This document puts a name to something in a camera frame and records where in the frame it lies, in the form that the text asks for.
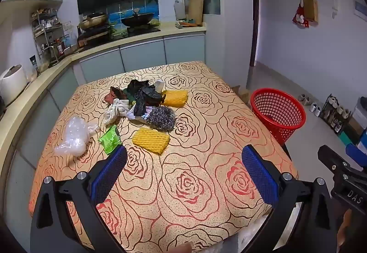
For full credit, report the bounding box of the white mesh cloth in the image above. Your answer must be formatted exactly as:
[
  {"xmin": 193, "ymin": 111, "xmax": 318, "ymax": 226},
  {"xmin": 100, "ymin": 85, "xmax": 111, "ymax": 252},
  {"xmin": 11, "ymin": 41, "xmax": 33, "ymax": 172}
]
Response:
[{"xmin": 104, "ymin": 99, "xmax": 131, "ymax": 124}]

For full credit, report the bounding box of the translucent plastic jug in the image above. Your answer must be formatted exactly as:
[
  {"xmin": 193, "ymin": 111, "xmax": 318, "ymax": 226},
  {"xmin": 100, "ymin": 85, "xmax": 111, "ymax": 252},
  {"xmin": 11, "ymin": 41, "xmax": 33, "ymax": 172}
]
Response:
[{"xmin": 174, "ymin": 0, "xmax": 187, "ymax": 21}]

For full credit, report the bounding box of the orange kitchen item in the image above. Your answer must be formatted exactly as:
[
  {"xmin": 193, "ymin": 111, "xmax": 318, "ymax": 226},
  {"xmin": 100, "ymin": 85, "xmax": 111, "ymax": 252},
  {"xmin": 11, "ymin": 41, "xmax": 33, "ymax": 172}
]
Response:
[{"xmin": 176, "ymin": 20, "xmax": 203, "ymax": 28}]

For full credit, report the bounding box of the black induction cooker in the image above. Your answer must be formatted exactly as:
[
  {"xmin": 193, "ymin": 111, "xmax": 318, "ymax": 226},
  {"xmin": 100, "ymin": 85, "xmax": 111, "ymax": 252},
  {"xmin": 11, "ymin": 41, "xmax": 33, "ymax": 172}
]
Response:
[{"xmin": 77, "ymin": 26, "xmax": 113, "ymax": 47}]

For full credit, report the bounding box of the person's right hand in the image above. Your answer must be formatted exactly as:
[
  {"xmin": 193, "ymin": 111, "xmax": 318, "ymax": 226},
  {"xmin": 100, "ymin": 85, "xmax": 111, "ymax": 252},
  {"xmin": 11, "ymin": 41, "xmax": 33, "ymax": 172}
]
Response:
[{"xmin": 338, "ymin": 209, "xmax": 353, "ymax": 245}]

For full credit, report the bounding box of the kitchen counter cabinet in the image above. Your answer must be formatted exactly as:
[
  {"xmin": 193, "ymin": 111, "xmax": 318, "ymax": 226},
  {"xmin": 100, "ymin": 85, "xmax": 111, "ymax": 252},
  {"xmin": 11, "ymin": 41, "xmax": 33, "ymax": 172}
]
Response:
[{"xmin": 0, "ymin": 22, "xmax": 207, "ymax": 182}]

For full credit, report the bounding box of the dark brown door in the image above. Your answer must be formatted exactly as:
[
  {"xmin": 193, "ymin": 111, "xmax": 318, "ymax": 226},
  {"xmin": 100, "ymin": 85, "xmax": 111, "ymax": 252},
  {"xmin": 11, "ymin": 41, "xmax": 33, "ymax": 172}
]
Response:
[{"xmin": 249, "ymin": 0, "xmax": 260, "ymax": 67}]

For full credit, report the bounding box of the white rice cooker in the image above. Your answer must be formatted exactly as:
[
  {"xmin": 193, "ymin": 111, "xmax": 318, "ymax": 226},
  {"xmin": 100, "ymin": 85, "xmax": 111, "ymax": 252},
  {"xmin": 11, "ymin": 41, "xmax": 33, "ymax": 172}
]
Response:
[{"xmin": 0, "ymin": 64, "xmax": 29, "ymax": 107}]

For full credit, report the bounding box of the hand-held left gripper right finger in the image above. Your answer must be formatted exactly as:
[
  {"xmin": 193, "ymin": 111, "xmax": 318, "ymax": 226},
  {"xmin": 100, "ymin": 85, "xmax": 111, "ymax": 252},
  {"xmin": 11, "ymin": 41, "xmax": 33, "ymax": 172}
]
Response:
[{"xmin": 241, "ymin": 144, "xmax": 345, "ymax": 253}]

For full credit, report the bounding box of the black shoe rack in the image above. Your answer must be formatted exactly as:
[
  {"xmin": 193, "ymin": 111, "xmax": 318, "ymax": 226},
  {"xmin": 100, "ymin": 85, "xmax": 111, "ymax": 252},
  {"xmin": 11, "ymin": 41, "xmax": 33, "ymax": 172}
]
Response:
[{"xmin": 320, "ymin": 94, "xmax": 352, "ymax": 134}]

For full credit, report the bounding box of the rose print tablecloth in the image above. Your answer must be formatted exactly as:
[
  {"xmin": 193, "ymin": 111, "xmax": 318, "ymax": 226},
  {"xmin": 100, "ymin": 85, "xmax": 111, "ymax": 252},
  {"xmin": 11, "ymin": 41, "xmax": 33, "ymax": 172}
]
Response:
[{"xmin": 29, "ymin": 61, "xmax": 299, "ymax": 253}]

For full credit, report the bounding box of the black plastic bag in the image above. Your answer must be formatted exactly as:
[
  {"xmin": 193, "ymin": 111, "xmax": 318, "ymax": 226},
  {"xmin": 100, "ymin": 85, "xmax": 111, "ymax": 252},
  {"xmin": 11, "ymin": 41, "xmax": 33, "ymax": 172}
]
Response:
[{"xmin": 133, "ymin": 85, "xmax": 164, "ymax": 116}]

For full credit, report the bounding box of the green snack packet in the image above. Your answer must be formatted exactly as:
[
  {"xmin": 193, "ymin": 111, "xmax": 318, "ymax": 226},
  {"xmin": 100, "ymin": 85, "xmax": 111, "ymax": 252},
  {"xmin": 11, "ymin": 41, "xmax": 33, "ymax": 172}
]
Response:
[{"xmin": 98, "ymin": 125, "xmax": 122, "ymax": 155}]

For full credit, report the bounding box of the wooden cutting board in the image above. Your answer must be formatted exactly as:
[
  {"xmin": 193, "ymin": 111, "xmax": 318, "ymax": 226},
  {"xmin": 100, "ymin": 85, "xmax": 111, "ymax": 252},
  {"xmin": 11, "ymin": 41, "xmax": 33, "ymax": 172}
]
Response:
[{"xmin": 188, "ymin": 0, "xmax": 205, "ymax": 25}]

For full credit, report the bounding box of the silver steel wool scrubber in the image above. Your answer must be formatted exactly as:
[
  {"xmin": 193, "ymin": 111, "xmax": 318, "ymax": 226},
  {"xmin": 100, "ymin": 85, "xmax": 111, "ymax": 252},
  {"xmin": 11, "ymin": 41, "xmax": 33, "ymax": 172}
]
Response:
[{"xmin": 146, "ymin": 107, "xmax": 176, "ymax": 131}]

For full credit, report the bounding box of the brown paper bag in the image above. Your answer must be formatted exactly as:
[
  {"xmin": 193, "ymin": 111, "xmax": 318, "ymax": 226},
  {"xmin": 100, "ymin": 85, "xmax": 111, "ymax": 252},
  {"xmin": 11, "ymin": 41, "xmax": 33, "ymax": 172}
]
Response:
[{"xmin": 302, "ymin": 0, "xmax": 319, "ymax": 23}]

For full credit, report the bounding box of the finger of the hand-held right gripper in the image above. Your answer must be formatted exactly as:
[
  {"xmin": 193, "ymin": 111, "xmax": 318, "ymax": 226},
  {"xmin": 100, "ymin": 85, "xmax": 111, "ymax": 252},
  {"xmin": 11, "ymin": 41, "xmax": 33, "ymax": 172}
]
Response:
[
  {"xmin": 345, "ymin": 142, "xmax": 367, "ymax": 169},
  {"xmin": 318, "ymin": 145, "xmax": 362, "ymax": 182}
]

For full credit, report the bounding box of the brown paper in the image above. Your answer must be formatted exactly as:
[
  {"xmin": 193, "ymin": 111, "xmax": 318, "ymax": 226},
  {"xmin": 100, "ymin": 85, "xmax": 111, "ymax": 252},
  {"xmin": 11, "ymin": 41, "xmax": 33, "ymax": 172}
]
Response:
[{"xmin": 105, "ymin": 87, "xmax": 128, "ymax": 104}]

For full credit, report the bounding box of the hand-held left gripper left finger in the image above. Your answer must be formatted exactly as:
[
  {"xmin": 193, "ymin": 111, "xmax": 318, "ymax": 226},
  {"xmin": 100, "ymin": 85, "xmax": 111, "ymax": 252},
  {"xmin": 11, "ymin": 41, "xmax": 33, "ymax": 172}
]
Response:
[{"xmin": 30, "ymin": 145, "xmax": 128, "ymax": 253}]

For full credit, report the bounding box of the open cardboard box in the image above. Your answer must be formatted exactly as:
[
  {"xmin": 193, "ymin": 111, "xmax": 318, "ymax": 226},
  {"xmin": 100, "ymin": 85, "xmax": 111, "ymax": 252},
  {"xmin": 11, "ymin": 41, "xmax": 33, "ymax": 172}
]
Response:
[{"xmin": 231, "ymin": 85, "xmax": 253, "ymax": 103}]

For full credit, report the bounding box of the black wok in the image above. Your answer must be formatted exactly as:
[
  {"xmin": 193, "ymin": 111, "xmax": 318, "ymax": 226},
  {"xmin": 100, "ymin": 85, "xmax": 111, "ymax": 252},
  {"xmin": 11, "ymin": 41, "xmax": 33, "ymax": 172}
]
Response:
[{"xmin": 122, "ymin": 11, "xmax": 155, "ymax": 27}]

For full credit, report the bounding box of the black gas stove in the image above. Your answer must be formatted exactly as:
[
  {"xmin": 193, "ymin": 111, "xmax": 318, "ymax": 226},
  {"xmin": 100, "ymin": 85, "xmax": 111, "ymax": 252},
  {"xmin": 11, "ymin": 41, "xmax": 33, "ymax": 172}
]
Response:
[{"xmin": 110, "ymin": 26, "xmax": 161, "ymax": 41}]

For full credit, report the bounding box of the white purple packet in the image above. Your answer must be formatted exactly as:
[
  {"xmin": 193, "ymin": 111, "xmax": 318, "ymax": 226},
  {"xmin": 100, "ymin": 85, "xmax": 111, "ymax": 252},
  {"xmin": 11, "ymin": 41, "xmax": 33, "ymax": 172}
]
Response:
[{"xmin": 126, "ymin": 107, "xmax": 152, "ymax": 124}]

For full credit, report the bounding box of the red festive decoration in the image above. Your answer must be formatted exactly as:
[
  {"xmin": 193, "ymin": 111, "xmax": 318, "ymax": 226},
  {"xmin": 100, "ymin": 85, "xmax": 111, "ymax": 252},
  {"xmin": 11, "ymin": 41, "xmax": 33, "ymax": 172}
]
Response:
[{"xmin": 292, "ymin": 3, "xmax": 310, "ymax": 28}]

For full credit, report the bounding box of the clear plastic bag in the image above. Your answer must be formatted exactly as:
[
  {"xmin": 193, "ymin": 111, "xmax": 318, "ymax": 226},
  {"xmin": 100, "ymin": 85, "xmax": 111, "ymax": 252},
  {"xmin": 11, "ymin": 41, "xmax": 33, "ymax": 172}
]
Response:
[{"xmin": 54, "ymin": 117, "xmax": 99, "ymax": 156}]

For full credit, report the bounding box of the red plastic basket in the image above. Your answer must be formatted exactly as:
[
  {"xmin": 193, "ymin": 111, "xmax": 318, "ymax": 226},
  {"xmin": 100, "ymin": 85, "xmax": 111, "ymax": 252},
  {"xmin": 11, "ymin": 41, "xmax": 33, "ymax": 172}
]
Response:
[{"xmin": 250, "ymin": 88, "xmax": 307, "ymax": 145}]

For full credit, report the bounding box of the wire spice rack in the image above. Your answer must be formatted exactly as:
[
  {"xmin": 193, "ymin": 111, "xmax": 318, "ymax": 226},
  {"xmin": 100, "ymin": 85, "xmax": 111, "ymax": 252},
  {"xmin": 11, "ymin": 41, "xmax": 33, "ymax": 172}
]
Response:
[{"xmin": 31, "ymin": 9, "xmax": 72, "ymax": 66}]

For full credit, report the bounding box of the wall electrical panel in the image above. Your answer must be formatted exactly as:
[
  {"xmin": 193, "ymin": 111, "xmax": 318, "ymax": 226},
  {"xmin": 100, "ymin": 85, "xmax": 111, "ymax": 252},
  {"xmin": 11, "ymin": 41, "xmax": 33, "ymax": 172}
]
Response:
[{"xmin": 352, "ymin": 0, "xmax": 367, "ymax": 17}]

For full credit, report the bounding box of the blue picture tile backsplash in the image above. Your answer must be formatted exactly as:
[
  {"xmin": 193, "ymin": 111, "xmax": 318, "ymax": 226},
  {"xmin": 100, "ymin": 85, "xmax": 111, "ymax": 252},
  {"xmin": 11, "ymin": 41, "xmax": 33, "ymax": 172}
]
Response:
[{"xmin": 106, "ymin": 0, "xmax": 159, "ymax": 33}]

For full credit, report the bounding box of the beige pan with lid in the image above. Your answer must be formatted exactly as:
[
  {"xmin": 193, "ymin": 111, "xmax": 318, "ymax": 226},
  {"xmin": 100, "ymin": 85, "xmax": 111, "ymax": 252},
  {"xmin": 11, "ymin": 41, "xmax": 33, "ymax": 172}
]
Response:
[{"xmin": 79, "ymin": 13, "xmax": 109, "ymax": 30}]

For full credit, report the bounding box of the stack of shoe boxes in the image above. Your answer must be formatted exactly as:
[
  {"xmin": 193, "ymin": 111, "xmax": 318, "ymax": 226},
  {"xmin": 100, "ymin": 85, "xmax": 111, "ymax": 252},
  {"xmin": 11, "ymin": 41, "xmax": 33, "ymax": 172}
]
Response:
[{"xmin": 340, "ymin": 98, "xmax": 367, "ymax": 145}]

